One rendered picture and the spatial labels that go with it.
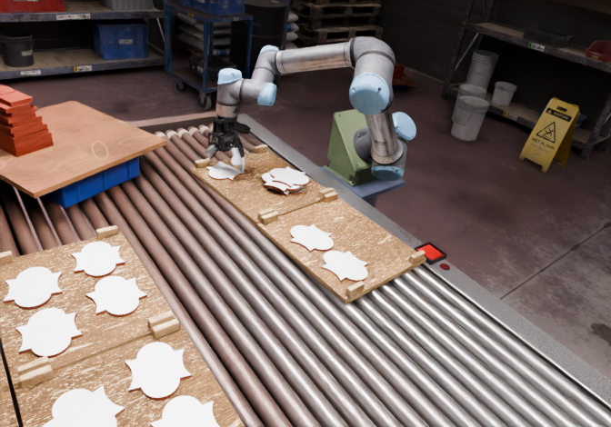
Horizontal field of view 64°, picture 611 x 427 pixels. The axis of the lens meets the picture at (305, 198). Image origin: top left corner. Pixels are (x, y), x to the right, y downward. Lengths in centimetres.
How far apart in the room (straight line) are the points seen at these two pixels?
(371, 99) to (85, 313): 94
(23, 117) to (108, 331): 78
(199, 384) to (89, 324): 31
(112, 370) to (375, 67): 103
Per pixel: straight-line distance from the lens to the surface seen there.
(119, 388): 113
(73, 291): 136
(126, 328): 124
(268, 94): 163
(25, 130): 175
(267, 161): 194
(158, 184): 179
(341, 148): 199
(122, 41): 573
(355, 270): 143
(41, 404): 114
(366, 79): 145
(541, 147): 495
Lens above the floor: 182
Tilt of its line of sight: 31 degrees down
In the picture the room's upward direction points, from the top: 8 degrees clockwise
